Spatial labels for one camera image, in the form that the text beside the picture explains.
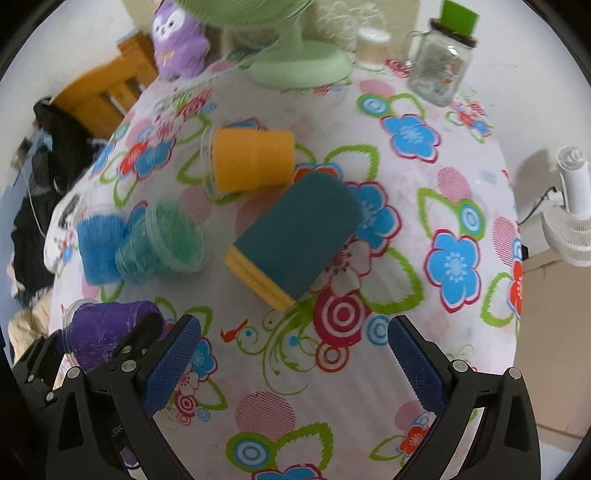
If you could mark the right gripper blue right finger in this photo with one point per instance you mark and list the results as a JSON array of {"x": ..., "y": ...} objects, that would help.
[{"x": 506, "y": 443}]

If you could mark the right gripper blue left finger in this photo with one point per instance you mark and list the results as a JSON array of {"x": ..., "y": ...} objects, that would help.
[{"x": 101, "y": 416}]

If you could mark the purple plastic cup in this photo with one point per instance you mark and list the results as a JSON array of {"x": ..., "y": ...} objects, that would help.
[{"x": 91, "y": 331}]

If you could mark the blue plastic cup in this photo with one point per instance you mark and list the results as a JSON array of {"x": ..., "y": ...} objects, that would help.
[{"x": 99, "y": 235}]

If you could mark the teal green plastic cup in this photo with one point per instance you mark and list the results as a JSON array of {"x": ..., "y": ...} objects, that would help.
[{"x": 164, "y": 241}]

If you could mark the dark teal yellow-rimmed cup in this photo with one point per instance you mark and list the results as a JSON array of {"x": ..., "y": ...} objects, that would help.
[{"x": 285, "y": 250}]

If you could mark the orange plastic cup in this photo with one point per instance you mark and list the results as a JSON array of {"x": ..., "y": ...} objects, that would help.
[{"x": 240, "y": 159}]

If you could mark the green jar lid cup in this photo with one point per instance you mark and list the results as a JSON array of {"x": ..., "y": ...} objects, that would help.
[{"x": 458, "y": 18}]

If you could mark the white printed cloth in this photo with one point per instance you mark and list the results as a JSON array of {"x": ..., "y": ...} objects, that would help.
[{"x": 60, "y": 241}]

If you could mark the white standing fan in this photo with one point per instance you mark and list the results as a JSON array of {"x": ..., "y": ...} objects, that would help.
[{"x": 566, "y": 226}]

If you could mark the dark clothes pile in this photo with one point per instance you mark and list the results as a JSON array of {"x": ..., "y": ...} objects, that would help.
[{"x": 61, "y": 150}]

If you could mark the orange wooden chair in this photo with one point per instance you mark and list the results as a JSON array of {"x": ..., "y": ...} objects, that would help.
[{"x": 101, "y": 97}]

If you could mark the floral tablecloth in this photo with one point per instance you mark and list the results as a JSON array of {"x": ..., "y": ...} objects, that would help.
[{"x": 315, "y": 391}]

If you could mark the purple plush toy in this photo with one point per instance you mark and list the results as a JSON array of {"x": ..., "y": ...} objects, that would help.
[{"x": 180, "y": 43}]

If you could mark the glass mason jar mug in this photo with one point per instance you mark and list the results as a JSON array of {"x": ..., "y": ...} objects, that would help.
[{"x": 437, "y": 64}]

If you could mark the green desk fan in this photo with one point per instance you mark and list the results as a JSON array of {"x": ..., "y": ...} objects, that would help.
[{"x": 292, "y": 62}]

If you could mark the cotton swab container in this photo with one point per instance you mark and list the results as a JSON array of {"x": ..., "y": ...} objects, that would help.
[{"x": 372, "y": 48}]

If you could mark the beige patterned board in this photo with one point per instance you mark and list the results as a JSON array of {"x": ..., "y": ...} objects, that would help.
[{"x": 339, "y": 21}]

